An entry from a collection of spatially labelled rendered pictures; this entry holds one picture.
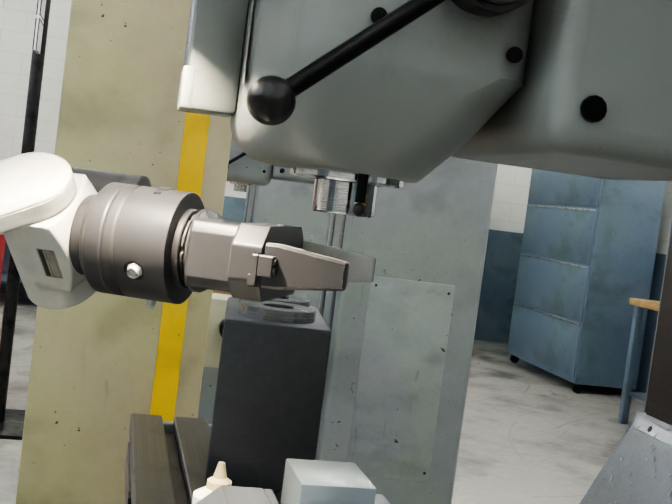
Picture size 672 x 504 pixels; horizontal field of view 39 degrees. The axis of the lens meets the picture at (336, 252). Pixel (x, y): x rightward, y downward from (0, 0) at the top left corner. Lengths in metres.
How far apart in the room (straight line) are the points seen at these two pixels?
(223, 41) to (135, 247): 0.16
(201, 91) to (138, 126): 1.74
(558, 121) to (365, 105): 0.13
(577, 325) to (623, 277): 0.53
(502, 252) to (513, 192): 0.66
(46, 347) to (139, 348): 0.22
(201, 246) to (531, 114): 0.25
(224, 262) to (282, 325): 0.38
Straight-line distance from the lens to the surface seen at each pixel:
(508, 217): 10.52
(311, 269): 0.67
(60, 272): 0.79
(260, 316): 1.09
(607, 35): 0.67
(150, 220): 0.73
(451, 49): 0.65
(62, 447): 2.52
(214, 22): 0.70
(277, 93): 0.57
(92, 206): 0.75
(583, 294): 7.97
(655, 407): 1.00
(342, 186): 0.70
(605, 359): 8.09
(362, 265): 0.77
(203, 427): 1.35
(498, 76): 0.66
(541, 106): 0.66
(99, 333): 2.46
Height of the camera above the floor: 1.29
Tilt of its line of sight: 3 degrees down
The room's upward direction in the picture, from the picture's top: 7 degrees clockwise
